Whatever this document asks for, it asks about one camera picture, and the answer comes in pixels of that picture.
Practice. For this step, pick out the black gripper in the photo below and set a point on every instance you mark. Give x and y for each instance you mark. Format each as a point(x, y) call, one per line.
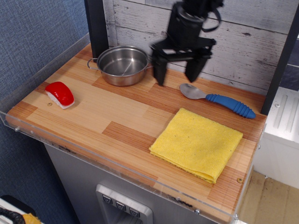
point(182, 42)

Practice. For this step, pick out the blue handled metal scoop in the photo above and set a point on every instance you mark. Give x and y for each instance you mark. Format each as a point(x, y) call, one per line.
point(192, 92)

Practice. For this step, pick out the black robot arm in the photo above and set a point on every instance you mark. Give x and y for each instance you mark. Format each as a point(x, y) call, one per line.
point(183, 41)

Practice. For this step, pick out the yellow folded towel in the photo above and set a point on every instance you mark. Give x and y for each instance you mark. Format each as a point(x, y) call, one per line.
point(197, 145)

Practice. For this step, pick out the stainless steel pot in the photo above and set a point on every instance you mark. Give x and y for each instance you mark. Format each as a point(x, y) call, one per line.
point(122, 65)

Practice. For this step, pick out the clear acrylic edge guard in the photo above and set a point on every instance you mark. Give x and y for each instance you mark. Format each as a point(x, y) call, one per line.
point(217, 216)

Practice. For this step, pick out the red toy sushi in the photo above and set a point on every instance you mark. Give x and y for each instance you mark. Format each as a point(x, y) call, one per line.
point(59, 93)

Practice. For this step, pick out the white ribbed cabinet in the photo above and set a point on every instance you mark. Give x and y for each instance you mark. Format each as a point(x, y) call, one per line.
point(277, 155)

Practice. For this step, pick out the grey metal cabinet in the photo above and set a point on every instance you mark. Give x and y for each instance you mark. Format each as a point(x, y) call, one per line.
point(80, 179)

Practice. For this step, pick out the silver button panel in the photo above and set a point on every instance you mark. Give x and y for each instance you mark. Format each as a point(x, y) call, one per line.
point(117, 208)

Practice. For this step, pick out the yellow object bottom corner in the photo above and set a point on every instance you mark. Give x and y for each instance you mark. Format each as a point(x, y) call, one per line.
point(31, 219)

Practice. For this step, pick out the black left vertical post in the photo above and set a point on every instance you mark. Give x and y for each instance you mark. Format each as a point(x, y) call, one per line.
point(97, 26)

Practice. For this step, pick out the black vertical post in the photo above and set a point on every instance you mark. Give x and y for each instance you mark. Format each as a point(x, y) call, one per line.
point(97, 26)
point(282, 63)

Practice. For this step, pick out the black right vertical post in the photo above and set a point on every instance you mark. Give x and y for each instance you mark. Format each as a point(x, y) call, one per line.
point(282, 63)

